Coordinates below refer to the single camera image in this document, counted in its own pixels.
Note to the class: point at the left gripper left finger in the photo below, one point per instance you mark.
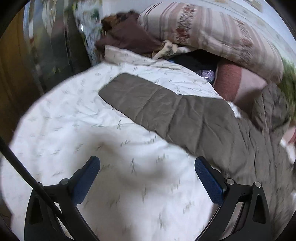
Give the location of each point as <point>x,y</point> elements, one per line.
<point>58,218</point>

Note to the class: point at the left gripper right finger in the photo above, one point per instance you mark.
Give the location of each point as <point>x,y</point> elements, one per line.
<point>253,221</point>

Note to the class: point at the grey hooded puffer jacket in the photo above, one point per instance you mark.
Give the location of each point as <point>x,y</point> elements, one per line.
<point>245,149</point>

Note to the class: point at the white leaf-print bed sheet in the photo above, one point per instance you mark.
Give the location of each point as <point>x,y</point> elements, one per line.
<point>147,189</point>

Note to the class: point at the pink and red blanket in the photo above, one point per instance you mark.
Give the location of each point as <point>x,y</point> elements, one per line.
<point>238,85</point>

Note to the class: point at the green white floral cloth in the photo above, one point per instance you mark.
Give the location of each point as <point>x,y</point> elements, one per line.
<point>287,85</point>

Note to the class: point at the cream floral cloth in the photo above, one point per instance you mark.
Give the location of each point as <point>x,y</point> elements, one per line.
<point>168,49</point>

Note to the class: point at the maroon garment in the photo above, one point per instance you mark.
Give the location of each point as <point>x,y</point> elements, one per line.
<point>123,31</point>

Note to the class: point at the striped floral folded quilt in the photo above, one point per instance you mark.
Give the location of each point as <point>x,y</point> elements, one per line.
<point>215,32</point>

